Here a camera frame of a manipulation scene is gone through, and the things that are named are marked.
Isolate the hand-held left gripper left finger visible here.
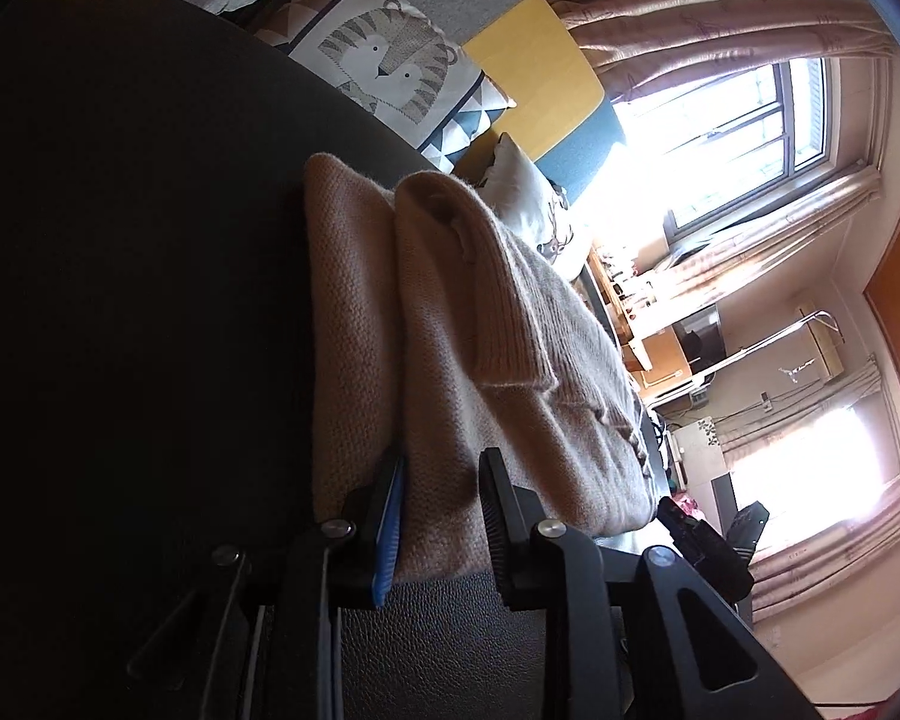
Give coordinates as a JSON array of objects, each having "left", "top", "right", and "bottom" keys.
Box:
[{"left": 124, "top": 454, "right": 410, "bottom": 720}]

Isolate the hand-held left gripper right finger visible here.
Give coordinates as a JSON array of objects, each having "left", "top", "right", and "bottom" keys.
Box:
[{"left": 478, "top": 448, "right": 811, "bottom": 720}]

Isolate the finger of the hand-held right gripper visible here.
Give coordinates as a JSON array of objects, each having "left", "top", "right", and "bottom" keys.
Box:
[{"left": 657, "top": 495, "right": 702, "bottom": 542}]

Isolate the beige knit sweater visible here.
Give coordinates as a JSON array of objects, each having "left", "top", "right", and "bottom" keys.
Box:
[{"left": 301, "top": 152, "right": 661, "bottom": 586}]

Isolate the white clothes rack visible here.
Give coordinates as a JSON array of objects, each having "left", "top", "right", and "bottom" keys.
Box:
[{"left": 701, "top": 306, "right": 845, "bottom": 391}]

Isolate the white patterned box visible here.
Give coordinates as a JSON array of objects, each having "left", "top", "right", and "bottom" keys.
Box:
[{"left": 671, "top": 416, "right": 725, "bottom": 481}]

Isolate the pink patterned curtain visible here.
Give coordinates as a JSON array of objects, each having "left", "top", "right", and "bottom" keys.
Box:
[
  {"left": 547, "top": 0, "right": 897, "bottom": 102},
  {"left": 720, "top": 364, "right": 900, "bottom": 623},
  {"left": 645, "top": 165, "right": 882, "bottom": 301}
]

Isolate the wooden desk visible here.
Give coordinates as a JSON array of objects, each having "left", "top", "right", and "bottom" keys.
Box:
[{"left": 585, "top": 247, "right": 698, "bottom": 398}]

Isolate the black monitor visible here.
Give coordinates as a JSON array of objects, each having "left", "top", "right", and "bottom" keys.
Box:
[{"left": 671, "top": 307, "right": 725, "bottom": 376}]

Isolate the deer print cushion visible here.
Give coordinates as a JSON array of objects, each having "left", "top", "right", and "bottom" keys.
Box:
[{"left": 480, "top": 133, "right": 593, "bottom": 271}]

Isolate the barred window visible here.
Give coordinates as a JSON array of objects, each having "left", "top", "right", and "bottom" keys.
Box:
[{"left": 615, "top": 56, "right": 871, "bottom": 237}]

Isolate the grey yellow blue sofa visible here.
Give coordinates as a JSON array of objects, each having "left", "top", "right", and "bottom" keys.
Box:
[{"left": 166, "top": 0, "right": 631, "bottom": 203}]

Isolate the tiger print cushion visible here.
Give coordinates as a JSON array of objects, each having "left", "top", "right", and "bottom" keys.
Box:
[{"left": 253, "top": 0, "right": 518, "bottom": 175}]

